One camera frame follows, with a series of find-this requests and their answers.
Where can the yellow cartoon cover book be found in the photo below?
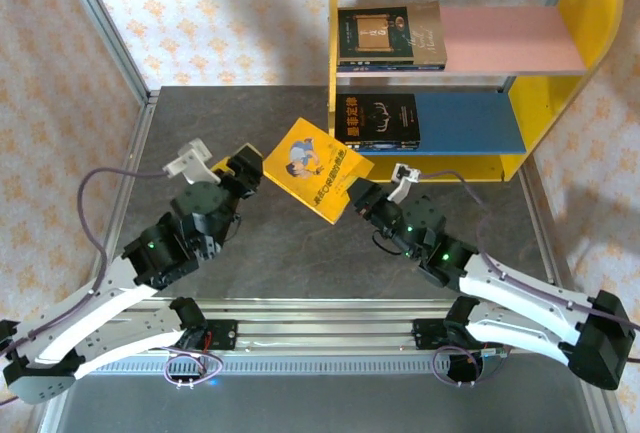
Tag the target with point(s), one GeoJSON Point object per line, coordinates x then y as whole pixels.
{"type": "Point", "coordinates": [310, 168]}

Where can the wolf face cover book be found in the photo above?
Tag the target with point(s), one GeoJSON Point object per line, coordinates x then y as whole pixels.
{"type": "Point", "coordinates": [390, 143]}

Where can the black orange title book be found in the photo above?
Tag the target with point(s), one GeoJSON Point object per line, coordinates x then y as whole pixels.
{"type": "Point", "coordinates": [375, 118]}

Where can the purple gold calligraphy book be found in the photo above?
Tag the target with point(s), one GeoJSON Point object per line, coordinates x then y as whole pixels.
{"type": "Point", "coordinates": [390, 67]}

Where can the beige scroll cover book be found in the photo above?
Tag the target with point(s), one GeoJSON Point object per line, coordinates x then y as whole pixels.
{"type": "Point", "coordinates": [375, 35]}

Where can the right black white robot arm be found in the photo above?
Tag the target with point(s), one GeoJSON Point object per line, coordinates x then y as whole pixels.
{"type": "Point", "coordinates": [525, 293]}

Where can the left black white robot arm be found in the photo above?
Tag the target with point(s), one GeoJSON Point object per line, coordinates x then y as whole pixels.
{"type": "Point", "coordinates": [75, 323]}

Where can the yellow pink blue bookshelf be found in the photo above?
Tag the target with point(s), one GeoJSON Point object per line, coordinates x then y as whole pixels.
{"type": "Point", "coordinates": [500, 38]}

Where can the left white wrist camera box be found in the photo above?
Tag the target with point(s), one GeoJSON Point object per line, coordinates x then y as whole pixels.
{"type": "Point", "coordinates": [192, 160]}

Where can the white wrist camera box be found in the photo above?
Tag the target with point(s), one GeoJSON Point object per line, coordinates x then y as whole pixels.
{"type": "Point", "coordinates": [404, 178]}
{"type": "Point", "coordinates": [192, 160]}

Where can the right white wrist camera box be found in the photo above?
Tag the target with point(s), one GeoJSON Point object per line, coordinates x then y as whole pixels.
{"type": "Point", "coordinates": [404, 178]}

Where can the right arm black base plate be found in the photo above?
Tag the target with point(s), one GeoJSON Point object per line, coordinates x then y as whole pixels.
{"type": "Point", "coordinates": [425, 333]}

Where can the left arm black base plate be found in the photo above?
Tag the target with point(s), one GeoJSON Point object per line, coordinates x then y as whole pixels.
{"type": "Point", "coordinates": [225, 333]}

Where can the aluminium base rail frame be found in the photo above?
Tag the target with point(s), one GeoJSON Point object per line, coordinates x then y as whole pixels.
{"type": "Point", "coordinates": [325, 313]}

